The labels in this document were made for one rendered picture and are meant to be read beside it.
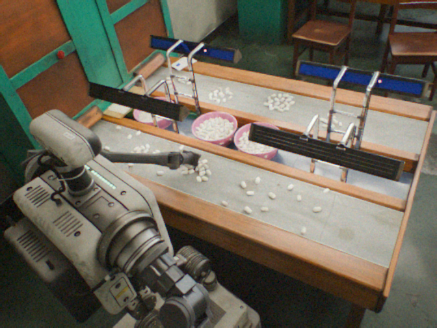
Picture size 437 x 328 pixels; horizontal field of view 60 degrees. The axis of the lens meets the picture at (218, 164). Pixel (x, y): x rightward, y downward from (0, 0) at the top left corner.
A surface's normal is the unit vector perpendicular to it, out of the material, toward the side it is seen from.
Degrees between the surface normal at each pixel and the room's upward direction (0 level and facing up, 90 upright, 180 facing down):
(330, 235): 0
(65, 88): 90
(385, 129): 0
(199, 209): 0
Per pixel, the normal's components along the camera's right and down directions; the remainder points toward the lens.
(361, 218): -0.11, -0.71
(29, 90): 0.87, 0.28
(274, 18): -0.52, 0.64
